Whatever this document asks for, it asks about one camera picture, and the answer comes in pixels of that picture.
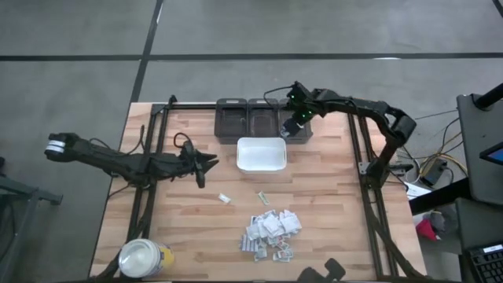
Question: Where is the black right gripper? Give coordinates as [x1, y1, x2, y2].
[281, 94, 318, 137]

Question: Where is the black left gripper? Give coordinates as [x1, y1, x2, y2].
[181, 153, 220, 189]

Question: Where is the long white packet strip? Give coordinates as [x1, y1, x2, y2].
[239, 233, 259, 253]

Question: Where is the dark translucent plastic bin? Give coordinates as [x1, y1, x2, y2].
[278, 97, 314, 145]
[247, 97, 281, 139]
[213, 97, 250, 145]

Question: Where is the white plastic bin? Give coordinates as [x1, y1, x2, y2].
[236, 136, 288, 175]

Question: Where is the white packet fine text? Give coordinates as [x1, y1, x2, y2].
[279, 209, 303, 233]

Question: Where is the white canister yellow label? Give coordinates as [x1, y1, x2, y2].
[117, 237, 175, 279]

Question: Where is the white packet small logo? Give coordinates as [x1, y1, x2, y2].
[272, 249, 294, 263]

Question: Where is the white paper sheet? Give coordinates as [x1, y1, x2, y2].
[404, 179, 432, 200]

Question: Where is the black power adapter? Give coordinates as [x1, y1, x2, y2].
[420, 158, 448, 186]

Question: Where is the black desk beam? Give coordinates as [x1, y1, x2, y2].
[408, 182, 472, 215]

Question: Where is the red cloth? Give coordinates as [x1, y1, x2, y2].
[415, 219, 438, 241]

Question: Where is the grey metal stand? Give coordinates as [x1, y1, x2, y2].
[0, 156, 64, 283]

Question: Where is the grey desk top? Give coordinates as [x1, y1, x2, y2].
[455, 93, 503, 205]

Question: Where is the black pole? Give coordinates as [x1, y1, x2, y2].
[473, 83, 503, 111]

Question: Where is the tablet screen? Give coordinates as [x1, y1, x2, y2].
[479, 141, 503, 166]

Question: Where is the black keyboard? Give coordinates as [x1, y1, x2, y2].
[467, 243, 503, 283]

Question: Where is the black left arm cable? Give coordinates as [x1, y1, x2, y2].
[172, 131, 194, 158]

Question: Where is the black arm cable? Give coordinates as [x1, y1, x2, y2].
[262, 83, 296, 107]
[172, 131, 194, 158]

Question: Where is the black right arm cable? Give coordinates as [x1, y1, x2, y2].
[262, 83, 296, 107]

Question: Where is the black aluminium table frame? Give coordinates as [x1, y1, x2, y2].
[102, 94, 428, 283]

